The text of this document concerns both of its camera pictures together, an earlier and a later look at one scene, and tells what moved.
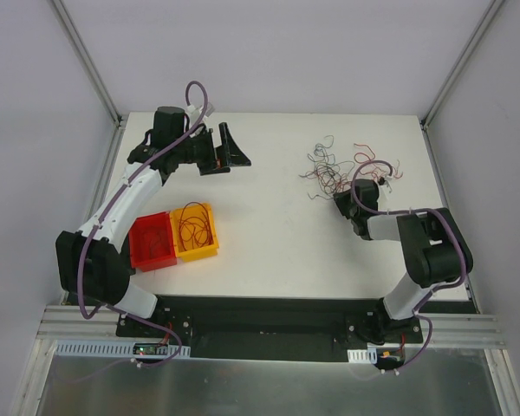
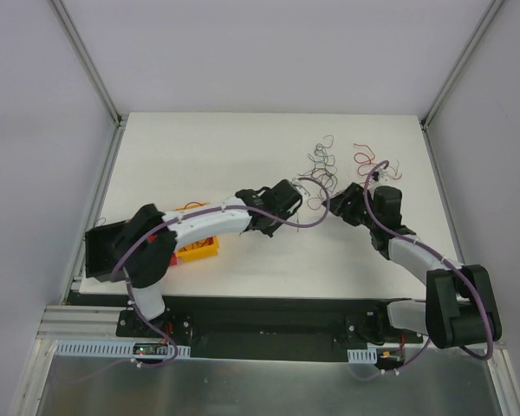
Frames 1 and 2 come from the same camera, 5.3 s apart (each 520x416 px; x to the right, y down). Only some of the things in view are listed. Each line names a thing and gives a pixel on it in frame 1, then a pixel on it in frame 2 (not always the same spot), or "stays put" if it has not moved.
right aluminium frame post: x=490 y=9 stays put
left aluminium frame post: x=119 y=120 stays put
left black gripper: x=214 y=152 to x=289 y=199
